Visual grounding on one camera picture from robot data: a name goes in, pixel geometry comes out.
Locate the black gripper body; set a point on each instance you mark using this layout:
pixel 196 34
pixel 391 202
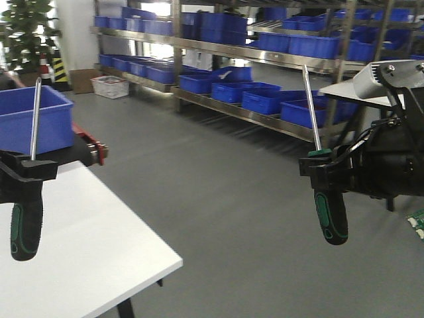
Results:
pixel 392 157

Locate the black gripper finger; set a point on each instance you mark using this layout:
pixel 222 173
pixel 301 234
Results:
pixel 326 173
pixel 22 178

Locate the green black screwdriver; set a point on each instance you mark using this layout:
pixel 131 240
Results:
pixel 335 231
pixel 27 216

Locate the green circuit board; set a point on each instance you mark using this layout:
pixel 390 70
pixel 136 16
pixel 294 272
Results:
pixel 416 221

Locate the large blue plastic bin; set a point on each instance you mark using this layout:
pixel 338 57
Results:
pixel 55 120

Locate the white table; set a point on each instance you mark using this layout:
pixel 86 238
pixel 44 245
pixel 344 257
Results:
pixel 94 252

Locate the yellow black striped cone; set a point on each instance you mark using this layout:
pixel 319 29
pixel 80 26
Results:
pixel 60 76

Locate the red white traffic cone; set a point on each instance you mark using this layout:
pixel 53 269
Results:
pixel 44 70

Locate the brown cardboard box on floor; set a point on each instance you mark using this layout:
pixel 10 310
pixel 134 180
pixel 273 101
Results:
pixel 81 80

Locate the white plastic basket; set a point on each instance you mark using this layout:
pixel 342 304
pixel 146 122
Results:
pixel 111 87

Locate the potted green plant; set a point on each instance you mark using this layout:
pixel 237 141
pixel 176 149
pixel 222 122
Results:
pixel 29 32

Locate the red conveyor end bracket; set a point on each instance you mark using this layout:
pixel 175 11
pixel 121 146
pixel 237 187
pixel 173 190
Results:
pixel 99 151

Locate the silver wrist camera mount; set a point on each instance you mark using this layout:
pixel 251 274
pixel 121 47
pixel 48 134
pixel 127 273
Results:
pixel 377 77

